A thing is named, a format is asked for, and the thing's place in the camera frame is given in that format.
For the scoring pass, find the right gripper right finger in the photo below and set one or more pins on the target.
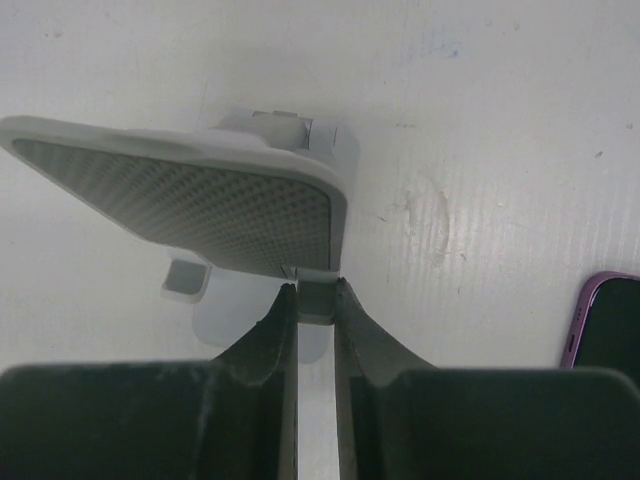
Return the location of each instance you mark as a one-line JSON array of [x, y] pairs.
[[399, 417]]

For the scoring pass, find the silver folding phone stand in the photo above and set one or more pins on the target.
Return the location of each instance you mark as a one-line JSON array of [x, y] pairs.
[[142, 244]]

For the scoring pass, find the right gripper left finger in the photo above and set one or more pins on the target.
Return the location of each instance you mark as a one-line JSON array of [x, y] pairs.
[[231, 417]]

